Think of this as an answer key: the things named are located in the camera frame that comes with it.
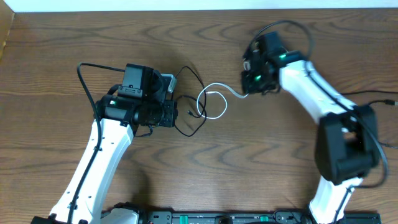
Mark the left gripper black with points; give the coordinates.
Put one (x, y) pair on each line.
(170, 113)

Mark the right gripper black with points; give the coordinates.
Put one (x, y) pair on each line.
(249, 86)

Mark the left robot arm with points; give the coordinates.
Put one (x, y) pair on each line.
(140, 100)

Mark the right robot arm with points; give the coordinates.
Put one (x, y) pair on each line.
(347, 145)

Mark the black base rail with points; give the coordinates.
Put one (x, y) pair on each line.
(236, 217)

